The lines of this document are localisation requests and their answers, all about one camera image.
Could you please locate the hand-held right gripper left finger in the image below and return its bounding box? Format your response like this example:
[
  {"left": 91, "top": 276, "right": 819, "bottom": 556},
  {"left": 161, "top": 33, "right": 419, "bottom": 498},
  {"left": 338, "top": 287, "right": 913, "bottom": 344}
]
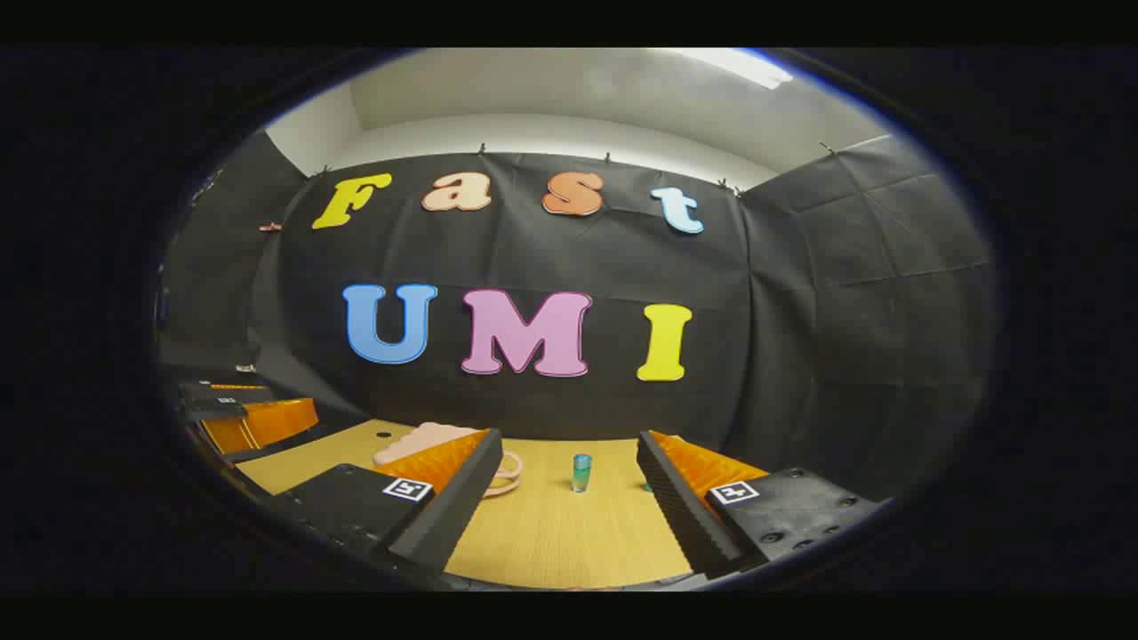
[{"left": 265, "top": 428, "right": 505, "bottom": 576}]

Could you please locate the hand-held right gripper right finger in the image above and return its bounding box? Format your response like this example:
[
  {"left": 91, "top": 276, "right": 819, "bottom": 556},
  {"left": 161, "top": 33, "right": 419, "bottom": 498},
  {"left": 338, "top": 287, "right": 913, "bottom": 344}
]
[{"left": 635, "top": 429, "right": 892, "bottom": 580}]

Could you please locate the pink suitcase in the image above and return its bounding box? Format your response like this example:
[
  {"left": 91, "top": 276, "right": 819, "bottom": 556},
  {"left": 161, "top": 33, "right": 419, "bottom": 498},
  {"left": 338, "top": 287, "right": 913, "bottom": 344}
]
[{"left": 372, "top": 421, "right": 525, "bottom": 498}]

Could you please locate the black backdrop cloth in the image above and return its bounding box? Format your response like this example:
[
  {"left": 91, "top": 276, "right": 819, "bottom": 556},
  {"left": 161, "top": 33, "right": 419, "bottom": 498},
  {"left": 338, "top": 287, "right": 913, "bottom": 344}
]
[{"left": 158, "top": 129, "right": 997, "bottom": 503}]

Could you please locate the ceiling light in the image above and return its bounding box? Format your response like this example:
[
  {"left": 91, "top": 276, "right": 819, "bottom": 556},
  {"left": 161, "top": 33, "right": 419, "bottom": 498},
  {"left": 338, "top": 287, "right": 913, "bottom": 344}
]
[{"left": 667, "top": 48, "right": 795, "bottom": 92}]

